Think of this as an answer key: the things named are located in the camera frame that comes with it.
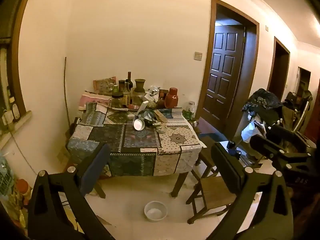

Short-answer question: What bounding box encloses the brown ceramic vase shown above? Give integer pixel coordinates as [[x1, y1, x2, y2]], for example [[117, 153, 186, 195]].
[[134, 79, 146, 94]]

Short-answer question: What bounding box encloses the patchwork tablecloth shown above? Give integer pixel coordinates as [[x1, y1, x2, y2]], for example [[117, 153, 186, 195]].
[[65, 100, 207, 178]]

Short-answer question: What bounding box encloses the brown panelled door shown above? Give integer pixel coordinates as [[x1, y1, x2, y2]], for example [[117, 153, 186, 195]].
[[202, 25, 245, 128]]

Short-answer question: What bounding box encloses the red thermos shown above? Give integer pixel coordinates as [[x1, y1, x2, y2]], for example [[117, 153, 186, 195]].
[[165, 87, 178, 108]]

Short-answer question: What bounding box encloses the blue printed bag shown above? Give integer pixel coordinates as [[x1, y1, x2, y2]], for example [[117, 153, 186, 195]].
[[0, 155, 15, 198]]

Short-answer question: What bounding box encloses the wide brown door frame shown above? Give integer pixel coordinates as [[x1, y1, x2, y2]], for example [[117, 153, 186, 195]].
[[199, 0, 260, 140]]

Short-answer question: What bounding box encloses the small brown door frame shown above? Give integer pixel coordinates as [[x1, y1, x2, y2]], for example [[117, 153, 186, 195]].
[[296, 67, 312, 98]]

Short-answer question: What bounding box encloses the floral printed box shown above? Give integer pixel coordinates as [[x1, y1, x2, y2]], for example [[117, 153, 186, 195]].
[[93, 77, 117, 93]]

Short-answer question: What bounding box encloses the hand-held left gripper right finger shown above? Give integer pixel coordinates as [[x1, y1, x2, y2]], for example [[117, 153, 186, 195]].
[[200, 142, 294, 240]]

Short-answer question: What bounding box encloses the dark clothing pile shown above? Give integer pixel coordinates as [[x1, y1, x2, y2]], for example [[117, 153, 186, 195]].
[[241, 88, 284, 123]]

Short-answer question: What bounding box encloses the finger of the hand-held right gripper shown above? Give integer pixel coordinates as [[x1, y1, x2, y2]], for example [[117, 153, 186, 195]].
[[265, 124, 316, 148], [249, 134, 313, 167]]

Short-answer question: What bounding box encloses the white bowl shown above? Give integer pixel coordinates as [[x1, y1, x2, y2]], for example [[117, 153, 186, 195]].
[[144, 201, 168, 222]]

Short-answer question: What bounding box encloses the brown window frame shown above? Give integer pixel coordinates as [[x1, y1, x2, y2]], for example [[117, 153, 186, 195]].
[[0, 0, 38, 123]]

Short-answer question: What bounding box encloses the thin wooden stick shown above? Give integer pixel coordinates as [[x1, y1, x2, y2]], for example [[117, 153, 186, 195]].
[[64, 57, 72, 128]]

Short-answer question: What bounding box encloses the khaki bag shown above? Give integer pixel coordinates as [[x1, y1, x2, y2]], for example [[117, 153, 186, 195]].
[[282, 91, 313, 133]]

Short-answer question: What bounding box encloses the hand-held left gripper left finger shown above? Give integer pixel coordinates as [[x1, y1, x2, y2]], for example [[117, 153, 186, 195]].
[[27, 142, 115, 240]]

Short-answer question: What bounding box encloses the white plastic bag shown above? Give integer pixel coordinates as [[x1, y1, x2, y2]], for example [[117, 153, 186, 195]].
[[241, 121, 260, 142]]

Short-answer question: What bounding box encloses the orange lid jar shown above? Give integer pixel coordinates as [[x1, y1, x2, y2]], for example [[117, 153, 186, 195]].
[[16, 179, 32, 205]]

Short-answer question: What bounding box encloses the crinkled clear cellophane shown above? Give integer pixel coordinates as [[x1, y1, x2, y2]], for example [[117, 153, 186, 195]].
[[147, 86, 160, 98]]

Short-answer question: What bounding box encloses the narrow brown door frame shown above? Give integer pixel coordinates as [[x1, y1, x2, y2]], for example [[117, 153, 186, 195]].
[[267, 36, 290, 100]]

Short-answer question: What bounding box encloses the white wall socket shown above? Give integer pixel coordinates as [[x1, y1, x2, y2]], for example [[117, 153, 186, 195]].
[[2, 104, 22, 127]]

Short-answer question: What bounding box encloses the clear liquor bottle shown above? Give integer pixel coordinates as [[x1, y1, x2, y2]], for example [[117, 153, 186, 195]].
[[122, 82, 132, 105]]

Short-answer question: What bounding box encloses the reddish wooden door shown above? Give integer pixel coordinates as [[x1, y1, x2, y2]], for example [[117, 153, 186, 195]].
[[304, 79, 320, 143]]

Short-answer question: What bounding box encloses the large glass jar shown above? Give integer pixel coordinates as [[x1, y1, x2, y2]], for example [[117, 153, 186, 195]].
[[132, 90, 145, 105]]

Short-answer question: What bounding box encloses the blue foil wrapper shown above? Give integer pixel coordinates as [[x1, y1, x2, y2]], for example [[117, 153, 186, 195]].
[[139, 109, 160, 126]]

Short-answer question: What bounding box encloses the glass jar black lid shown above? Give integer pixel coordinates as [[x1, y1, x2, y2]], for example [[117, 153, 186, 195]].
[[111, 92, 124, 108]]

